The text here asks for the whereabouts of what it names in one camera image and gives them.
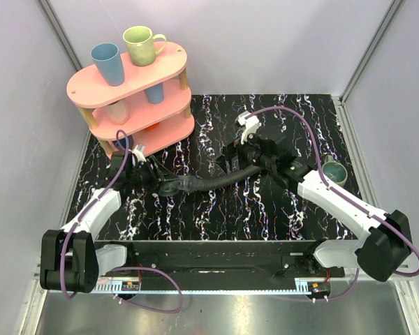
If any purple cable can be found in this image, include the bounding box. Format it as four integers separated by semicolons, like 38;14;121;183
249;106;419;276
59;129;133;299

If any blue plastic tumbler on top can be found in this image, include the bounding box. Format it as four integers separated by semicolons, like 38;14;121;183
91;43;125;87

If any pink three-tier wooden shelf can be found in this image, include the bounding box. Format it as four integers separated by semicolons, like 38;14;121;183
66;42;194;156

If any dark blue cup bottom shelf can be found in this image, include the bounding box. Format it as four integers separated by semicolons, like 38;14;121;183
113;135;134;152

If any white faceted cup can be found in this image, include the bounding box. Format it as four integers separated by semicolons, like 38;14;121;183
105;99;130;125

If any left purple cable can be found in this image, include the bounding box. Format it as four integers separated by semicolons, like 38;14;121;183
59;129;133;299

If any clear plastic canister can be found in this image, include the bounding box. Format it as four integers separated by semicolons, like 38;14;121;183
178;175;198;193

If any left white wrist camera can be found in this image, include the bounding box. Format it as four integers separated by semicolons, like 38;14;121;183
132;143;147;163

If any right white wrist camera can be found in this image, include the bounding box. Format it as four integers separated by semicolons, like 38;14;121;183
236;112;260;144

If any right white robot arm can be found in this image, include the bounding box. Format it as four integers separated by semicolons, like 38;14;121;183
216;134;413;282

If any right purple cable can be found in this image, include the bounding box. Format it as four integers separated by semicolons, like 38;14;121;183
249;106;419;276

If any blue cup middle shelf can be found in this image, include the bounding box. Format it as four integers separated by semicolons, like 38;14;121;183
144;82;164;104

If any green ceramic mug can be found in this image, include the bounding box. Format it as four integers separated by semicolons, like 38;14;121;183
123;26;168;67

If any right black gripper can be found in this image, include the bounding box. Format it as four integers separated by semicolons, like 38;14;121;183
213;126;275;175

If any teal ceramic cup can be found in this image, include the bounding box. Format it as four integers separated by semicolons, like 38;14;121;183
322;155;348;187

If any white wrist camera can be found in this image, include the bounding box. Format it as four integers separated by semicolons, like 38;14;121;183
236;112;260;144
132;143;147;163

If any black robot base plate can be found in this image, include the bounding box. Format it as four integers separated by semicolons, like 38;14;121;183
109;241;345;292

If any black corrugated hose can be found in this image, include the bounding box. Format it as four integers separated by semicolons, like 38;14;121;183
191;163;266;193

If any orange object on shelf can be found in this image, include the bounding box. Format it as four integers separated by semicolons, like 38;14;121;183
144;122;160;131

